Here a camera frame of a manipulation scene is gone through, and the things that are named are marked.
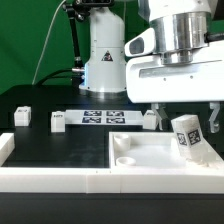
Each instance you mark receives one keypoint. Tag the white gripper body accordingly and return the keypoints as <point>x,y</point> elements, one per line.
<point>149,81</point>

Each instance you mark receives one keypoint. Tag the white U-shaped obstacle fence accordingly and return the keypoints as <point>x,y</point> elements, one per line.
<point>95,180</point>

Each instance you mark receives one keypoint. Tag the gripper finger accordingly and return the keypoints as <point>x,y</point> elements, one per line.
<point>159,111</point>
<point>213,121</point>

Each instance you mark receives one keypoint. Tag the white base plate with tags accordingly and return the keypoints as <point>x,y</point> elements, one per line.
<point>103,117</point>

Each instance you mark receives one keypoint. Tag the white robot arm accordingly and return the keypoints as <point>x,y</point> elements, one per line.
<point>175,60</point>

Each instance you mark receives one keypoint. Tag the white square tabletop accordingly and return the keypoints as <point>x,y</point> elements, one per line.
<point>157,153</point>

